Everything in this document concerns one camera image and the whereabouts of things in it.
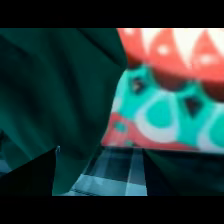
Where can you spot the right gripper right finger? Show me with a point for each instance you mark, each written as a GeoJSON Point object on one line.
{"type": "Point", "coordinates": [173, 181]}

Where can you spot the grey checked shirt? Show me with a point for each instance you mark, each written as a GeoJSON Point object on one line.
{"type": "Point", "coordinates": [113, 173]}

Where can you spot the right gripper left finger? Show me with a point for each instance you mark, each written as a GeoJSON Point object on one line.
{"type": "Point", "coordinates": [30, 180]}

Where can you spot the green T-shirt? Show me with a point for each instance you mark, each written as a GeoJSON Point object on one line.
{"type": "Point", "coordinates": [56, 90]}

